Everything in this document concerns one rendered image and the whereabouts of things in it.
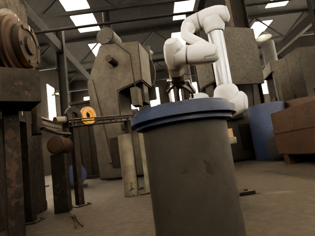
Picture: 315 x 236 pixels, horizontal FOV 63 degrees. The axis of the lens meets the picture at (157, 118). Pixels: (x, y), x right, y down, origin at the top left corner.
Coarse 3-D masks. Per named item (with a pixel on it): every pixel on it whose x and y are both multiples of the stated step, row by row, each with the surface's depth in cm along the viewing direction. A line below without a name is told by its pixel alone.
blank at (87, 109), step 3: (84, 108) 217; (87, 108) 219; (90, 108) 222; (81, 111) 215; (84, 111) 216; (87, 111) 219; (90, 111) 221; (93, 111) 224; (84, 114) 215; (90, 114) 223; (93, 114) 223; (84, 117) 215; (87, 123) 217; (90, 123) 219
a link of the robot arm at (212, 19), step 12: (204, 12) 170; (216, 12) 167; (228, 12) 172; (204, 24) 171; (216, 24) 167; (216, 36) 168; (216, 72) 168; (228, 72) 166; (228, 84) 163; (216, 96) 165; (228, 96) 160; (240, 96) 159; (240, 108) 159
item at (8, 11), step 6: (0, 12) 152; (6, 12) 158; (12, 12) 166; (0, 18) 151; (18, 18) 173; (0, 48) 147; (0, 54) 146; (0, 60) 147; (0, 66) 150; (6, 66) 150
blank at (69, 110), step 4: (68, 108) 204; (72, 108) 206; (76, 108) 210; (64, 112) 203; (68, 112) 203; (72, 112) 206; (76, 112) 209; (80, 112) 212; (68, 116) 202; (76, 116) 210; (80, 116) 211; (76, 120) 208; (76, 124) 207
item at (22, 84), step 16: (0, 80) 98; (16, 80) 101; (32, 80) 105; (0, 96) 97; (16, 96) 100; (32, 96) 103; (16, 112) 110; (16, 128) 109; (16, 144) 108; (16, 160) 107; (16, 176) 106; (16, 192) 104; (16, 208) 103; (16, 224) 102
